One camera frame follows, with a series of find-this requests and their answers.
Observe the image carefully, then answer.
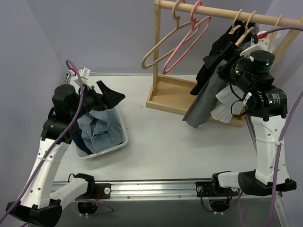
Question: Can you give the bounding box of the light blue denim jacket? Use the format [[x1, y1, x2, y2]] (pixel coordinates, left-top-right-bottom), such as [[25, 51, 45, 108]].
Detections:
[[77, 109, 124, 154]]

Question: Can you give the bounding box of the black garment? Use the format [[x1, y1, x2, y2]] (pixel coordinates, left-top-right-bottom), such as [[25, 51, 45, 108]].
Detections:
[[190, 20, 256, 96]]

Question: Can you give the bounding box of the wooden hanger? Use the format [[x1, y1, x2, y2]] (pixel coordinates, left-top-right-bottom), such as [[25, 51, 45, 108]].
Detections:
[[228, 9, 244, 35], [235, 11, 256, 46], [267, 14, 284, 52]]

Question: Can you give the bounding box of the dark blue denim skirt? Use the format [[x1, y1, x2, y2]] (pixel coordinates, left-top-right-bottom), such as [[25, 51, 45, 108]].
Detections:
[[73, 130, 93, 155]]

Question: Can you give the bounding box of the pink plastic hanger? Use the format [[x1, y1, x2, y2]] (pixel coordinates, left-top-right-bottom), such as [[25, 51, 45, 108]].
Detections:
[[162, 1, 212, 74]]

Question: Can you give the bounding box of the beige plastic hanger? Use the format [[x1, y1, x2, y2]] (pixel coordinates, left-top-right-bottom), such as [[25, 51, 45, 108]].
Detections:
[[141, 0, 191, 70]]

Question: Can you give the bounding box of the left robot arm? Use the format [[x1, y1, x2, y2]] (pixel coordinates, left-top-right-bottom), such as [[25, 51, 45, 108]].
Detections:
[[5, 80, 125, 227]]

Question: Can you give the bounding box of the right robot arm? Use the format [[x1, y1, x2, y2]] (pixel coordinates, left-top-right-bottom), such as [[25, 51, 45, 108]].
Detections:
[[203, 42, 297, 196]]

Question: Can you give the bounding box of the white shirt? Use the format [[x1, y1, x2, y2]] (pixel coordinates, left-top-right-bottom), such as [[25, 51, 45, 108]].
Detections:
[[211, 31, 280, 124]]

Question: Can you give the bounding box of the grey garment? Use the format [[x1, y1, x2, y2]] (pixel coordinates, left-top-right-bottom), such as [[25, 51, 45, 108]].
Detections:
[[182, 61, 244, 128]]

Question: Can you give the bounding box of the wooden clothes rack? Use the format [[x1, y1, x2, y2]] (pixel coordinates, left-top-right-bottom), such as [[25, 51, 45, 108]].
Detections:
[[141, 0, 303, 115]]

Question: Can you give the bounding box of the white plastic basket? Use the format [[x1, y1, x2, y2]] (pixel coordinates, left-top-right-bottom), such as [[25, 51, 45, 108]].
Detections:
[[72, 107, 128, 159]]

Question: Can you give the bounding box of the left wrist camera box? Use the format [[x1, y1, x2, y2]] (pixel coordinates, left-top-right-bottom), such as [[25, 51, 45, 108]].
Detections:
[[78, 67, 91, 87]]

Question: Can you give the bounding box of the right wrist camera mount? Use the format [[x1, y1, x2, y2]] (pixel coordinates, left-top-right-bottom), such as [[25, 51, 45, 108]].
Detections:
[[240, 31, 274, 58]]

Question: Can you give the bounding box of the aluminium mounting rail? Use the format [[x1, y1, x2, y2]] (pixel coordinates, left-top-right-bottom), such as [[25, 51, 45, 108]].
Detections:
[[51, 181, 261, 199]]

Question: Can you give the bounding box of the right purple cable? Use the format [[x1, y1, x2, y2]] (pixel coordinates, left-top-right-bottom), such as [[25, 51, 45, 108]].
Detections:
[[234, 26, 303, 227]]

